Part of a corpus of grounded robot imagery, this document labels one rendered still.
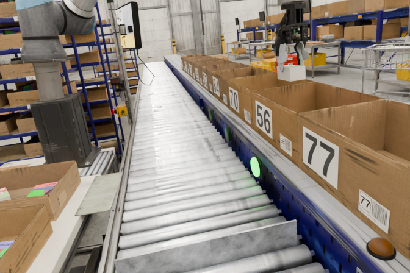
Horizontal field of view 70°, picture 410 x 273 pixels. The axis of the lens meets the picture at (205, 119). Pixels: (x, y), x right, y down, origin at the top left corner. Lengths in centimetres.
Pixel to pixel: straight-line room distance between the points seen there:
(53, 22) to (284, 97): 107
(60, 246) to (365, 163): 84
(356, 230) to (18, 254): 79
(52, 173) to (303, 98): 111
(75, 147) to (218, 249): 95
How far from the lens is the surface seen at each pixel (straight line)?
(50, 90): 153
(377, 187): 66
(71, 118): 149
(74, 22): 159
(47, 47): 149
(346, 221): 71
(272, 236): 83
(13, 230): 114
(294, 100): 131
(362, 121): 100
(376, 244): 63
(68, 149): 155
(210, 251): 80
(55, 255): 99
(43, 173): 141
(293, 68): 101
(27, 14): 151
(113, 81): 199
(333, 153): 74
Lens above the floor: 129
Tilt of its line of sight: 16 degrees down
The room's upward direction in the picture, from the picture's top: 6 degrees counter-clockwise
